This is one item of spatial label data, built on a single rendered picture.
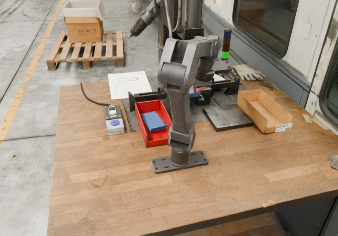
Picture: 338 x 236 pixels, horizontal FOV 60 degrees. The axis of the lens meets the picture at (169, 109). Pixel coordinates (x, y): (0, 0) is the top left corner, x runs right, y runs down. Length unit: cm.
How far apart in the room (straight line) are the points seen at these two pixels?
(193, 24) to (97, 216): 79
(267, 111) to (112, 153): 73
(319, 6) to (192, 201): 107
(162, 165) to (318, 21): 99
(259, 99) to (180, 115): 66
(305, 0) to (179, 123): 100
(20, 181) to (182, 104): 183
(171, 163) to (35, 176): 159
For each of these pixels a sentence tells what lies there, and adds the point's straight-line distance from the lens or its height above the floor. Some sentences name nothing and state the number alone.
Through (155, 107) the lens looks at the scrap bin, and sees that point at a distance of 133.
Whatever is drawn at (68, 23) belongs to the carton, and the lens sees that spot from 459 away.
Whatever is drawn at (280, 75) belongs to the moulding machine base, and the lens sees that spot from 179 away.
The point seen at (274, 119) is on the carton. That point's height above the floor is 91.
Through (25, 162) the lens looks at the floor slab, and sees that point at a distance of 265.
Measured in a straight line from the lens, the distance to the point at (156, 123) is 125.
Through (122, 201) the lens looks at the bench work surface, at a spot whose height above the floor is 90.
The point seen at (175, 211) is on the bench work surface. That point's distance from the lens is 93.
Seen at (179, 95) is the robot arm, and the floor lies 121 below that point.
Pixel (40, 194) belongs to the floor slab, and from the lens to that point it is 234.
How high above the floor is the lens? 162
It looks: 32 degrees down
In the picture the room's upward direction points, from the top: 1 degrees clockwise
